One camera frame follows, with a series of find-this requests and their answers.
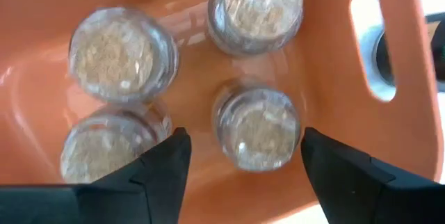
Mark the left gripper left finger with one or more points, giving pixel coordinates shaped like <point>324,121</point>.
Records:
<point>104,203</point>

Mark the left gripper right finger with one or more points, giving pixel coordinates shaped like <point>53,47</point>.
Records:
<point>365,196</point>

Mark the small cork-lid glass jar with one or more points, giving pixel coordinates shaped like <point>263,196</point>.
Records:
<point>104,140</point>
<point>121,55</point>
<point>257,130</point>
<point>255,12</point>

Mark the orange plastic bin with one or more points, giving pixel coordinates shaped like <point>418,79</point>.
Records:
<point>330,78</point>

